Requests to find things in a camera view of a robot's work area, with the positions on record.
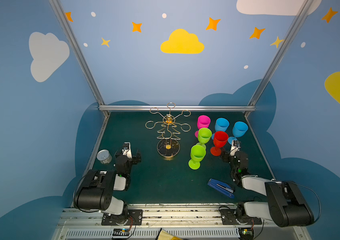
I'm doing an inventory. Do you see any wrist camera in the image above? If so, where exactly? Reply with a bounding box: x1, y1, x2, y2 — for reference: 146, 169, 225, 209
230, 140, 241, 156
122, 142, 132, 159

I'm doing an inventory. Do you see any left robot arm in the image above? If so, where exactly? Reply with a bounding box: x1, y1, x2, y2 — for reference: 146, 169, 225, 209
73, 151, 141, 218

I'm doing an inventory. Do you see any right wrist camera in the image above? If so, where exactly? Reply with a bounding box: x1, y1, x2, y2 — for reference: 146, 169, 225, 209
230, 140, 241, 156

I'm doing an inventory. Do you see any red wine glass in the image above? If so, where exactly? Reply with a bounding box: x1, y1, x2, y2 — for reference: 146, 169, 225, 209
210, 131, 229, 157

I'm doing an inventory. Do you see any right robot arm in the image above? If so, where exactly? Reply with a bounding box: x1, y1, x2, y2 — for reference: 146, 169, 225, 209
221, 151, 318, 228

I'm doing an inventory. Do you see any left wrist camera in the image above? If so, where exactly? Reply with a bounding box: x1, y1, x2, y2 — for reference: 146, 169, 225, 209
122, 142, 132, 159

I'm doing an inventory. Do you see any gold wire glass rack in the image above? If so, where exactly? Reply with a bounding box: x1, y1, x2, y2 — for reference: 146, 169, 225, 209
145, 102, 191, 161

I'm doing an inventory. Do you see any blue stapler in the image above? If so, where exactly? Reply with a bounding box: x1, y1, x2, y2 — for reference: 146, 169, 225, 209
208, 179, 235, 199

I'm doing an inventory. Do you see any blue wine glass front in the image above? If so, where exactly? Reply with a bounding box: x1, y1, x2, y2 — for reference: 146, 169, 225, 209
215, 118, 230, 132

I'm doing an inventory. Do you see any yellow object at bottom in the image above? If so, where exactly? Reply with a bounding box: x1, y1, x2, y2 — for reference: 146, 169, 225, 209
155, 229, 183, 240

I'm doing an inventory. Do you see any pink wine glass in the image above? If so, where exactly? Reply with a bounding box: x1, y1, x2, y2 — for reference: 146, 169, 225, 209
195, 115, 211, 138

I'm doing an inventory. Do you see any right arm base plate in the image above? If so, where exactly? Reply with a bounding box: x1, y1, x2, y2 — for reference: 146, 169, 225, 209
218, 207, 262, 225

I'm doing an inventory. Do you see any aluminium front rail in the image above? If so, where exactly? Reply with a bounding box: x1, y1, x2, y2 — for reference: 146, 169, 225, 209
52, 203, 311, 240

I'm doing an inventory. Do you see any small silver tin can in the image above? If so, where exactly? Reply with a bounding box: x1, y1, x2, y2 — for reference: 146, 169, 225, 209
96, 150, 112, 165

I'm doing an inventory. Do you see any green wine glass back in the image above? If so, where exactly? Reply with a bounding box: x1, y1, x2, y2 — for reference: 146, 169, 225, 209
189, 145, 206, 170

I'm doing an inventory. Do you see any blue wine glass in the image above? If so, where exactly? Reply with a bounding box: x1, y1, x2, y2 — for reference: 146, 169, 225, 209
215, 118, 230, 132
228, 122, 249, 145

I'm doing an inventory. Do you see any green wine glass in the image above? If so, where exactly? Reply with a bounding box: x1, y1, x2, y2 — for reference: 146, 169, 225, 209
189, 145, 206, 170
197, 128, 212, 149

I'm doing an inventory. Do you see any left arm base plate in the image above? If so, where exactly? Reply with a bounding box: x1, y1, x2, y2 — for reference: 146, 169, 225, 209
101, 209, 143, 226

